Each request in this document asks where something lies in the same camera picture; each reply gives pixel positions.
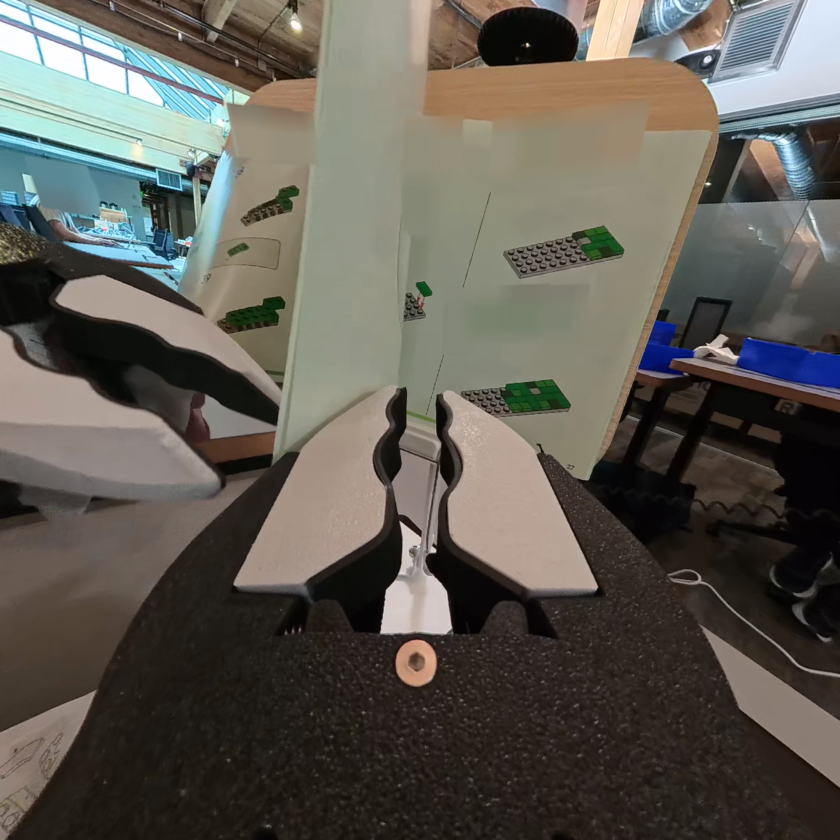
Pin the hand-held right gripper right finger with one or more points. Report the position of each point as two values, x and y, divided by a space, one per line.
512 518

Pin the black round ceiling fixture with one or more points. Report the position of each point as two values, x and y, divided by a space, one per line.
525 36

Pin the black framed sign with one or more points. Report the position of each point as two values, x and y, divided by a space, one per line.
705 321

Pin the white and wooden book stand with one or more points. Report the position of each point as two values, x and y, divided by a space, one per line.
525 92

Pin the silver flexible duct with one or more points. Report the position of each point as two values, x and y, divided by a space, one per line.
791 164

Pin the building instruction booklet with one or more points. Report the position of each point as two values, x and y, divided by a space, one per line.
558 315

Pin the grey office desk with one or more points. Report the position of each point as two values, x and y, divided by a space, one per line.
653 380
754 380

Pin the long blue plastic bin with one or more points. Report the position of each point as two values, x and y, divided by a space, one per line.
787 364

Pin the white crumpled cloth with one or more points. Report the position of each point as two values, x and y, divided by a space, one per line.
715 348

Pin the brick-printed white paper bag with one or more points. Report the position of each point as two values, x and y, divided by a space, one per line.
26 774

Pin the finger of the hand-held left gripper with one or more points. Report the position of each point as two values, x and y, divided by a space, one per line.
85 439
164 328

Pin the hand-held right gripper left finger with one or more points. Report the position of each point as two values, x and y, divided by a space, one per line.
321 512

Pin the white air vent grille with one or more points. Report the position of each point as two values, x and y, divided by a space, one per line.
758 36

